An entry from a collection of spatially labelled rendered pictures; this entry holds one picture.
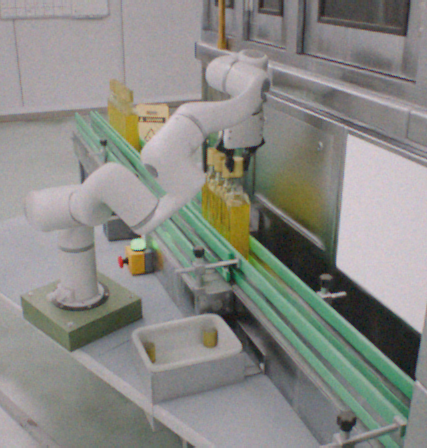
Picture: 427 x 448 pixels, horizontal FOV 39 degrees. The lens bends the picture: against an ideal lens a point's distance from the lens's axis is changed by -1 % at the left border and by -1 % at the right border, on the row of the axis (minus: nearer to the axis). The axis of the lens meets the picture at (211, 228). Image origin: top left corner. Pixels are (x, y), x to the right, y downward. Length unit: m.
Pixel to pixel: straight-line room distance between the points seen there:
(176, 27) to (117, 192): 6.45
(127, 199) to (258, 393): 0.53
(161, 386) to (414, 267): 0.59
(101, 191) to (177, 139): 0.18
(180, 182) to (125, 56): 6.31
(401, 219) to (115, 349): 0.77
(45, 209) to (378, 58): 0.77
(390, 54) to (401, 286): 0.45
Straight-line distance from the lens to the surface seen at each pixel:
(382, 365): 1.21
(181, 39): 7.67
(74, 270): 1.60
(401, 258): 1.24
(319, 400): 1.26
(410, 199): 1.19
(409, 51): 1.24
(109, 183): 1.24
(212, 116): 1.28
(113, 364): 1.53
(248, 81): 1.33
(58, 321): 1.60
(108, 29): 7.43
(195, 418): 1.36
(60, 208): 1.40
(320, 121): 1.42
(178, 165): 1.22
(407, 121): 1.20
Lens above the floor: 1.63
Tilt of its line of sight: 23 degrees down
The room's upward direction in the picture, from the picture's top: straight up
